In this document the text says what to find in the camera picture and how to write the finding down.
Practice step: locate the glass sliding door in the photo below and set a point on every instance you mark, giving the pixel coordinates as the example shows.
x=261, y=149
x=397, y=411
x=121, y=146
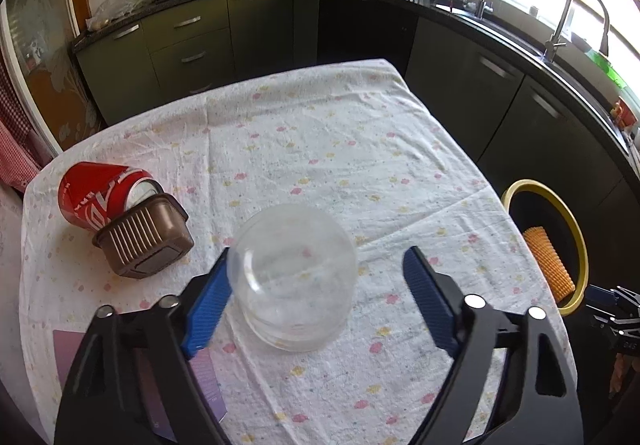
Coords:
x=50, y=75

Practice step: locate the white floral tablecloth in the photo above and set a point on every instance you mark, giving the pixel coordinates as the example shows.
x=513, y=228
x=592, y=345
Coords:
x=325, y=135

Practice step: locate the green lower cabinets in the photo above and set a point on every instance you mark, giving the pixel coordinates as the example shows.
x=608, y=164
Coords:
x=200, y=50

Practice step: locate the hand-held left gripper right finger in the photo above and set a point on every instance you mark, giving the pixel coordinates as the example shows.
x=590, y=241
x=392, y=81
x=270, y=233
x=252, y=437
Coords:
x=430, y=300

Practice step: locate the orange ribbed plastic cup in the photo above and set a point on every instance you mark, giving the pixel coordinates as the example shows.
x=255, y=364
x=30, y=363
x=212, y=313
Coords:
x=547, y=265

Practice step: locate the clear plastic cup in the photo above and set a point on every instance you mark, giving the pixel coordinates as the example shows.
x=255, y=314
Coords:
x=295, y=275

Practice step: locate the dark red checked apron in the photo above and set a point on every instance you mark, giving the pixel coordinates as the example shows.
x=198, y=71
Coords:
x=12, y=100

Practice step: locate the red soda can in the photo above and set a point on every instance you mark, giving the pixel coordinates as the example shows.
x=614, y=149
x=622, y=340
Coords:
x=95, y=195

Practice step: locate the person's right hand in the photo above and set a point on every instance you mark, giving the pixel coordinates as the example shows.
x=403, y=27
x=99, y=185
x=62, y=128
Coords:
x=617, y=372

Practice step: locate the brown ribbed plastic container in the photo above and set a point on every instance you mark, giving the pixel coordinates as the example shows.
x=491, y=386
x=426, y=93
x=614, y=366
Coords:
x=145, y=235

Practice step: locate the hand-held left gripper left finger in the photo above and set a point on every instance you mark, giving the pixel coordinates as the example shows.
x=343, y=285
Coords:
x=207, y=310

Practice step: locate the dark bin with yellow rim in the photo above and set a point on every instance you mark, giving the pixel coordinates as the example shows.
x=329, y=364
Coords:
x=537, y=210

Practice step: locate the clear plastic bags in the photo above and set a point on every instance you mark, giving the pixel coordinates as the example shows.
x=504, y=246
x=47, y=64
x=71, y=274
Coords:
x=115, y=10

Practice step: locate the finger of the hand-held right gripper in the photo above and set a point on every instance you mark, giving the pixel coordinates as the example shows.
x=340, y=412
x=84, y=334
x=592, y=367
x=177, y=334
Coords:
x=600, y=295

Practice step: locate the purple cardboard box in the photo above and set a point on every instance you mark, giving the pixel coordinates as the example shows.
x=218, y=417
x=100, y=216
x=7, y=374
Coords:
x=207, y=380

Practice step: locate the tall steel faucet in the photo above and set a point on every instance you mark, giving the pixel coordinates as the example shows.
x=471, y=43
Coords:
x=552, y=42

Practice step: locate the green plastic tray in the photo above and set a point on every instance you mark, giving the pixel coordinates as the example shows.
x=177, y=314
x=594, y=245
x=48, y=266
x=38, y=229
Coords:
x=607, y=67

